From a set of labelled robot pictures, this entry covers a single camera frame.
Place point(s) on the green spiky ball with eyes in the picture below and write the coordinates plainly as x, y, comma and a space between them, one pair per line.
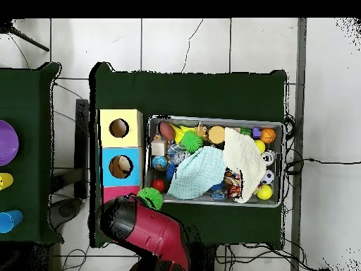
150, 198

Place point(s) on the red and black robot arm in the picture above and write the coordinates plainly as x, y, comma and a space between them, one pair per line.
152, 231

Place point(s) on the clear mesh bin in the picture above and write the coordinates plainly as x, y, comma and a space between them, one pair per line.
214, 119

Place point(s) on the wooden box with three holes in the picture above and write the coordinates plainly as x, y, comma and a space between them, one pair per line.
107, 169

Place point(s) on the plain green spiky ball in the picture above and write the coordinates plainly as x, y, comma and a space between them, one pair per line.
192, 141

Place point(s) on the plain wooden block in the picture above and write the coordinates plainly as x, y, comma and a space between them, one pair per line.
158, 147

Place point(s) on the brown toy football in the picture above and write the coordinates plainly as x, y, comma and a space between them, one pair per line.
167, 130

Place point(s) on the blue globe ball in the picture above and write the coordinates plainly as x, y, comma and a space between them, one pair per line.
159, 162

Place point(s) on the mint green muslin cloth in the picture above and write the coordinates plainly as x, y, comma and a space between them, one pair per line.
197, 172

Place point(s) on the red ball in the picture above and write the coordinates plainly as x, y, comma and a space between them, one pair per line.
158, 186

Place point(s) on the dark green tablecloth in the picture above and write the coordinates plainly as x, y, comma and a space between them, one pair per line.
197, 90

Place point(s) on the cream muslin cloth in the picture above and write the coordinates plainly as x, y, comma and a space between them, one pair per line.
245, 164

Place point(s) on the dark green side table cloth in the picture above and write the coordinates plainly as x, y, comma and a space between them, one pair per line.
34, 113

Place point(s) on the purple plate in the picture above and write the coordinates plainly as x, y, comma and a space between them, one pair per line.
7, 142

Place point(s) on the yellow cup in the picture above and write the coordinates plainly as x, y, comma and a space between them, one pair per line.
5, 181

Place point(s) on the blue cup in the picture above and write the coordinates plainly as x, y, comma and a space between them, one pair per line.
10, 221

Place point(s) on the black tripod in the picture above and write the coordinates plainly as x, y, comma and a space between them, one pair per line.
7, 26

